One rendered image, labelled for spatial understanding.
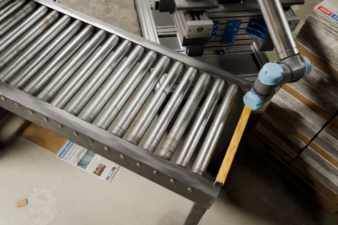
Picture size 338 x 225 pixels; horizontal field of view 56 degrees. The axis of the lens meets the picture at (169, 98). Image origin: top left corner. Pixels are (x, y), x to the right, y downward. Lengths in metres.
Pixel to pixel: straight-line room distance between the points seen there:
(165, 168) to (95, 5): 2.10
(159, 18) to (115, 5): 0.58
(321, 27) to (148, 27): 1.32
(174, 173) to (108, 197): 0.87
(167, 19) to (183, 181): 1.65
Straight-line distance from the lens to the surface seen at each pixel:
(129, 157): 1.12
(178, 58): 1.40
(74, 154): 2.03
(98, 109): 1.23
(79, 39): 1.47
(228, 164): 1.13
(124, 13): 2.87
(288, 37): 1.24
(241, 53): 2.35
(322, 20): 1.44
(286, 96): 1.72
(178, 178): 1.09
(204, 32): 1.67
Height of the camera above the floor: 1.80
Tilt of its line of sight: 53 degrees down
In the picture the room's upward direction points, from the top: 10 degrees clockwise
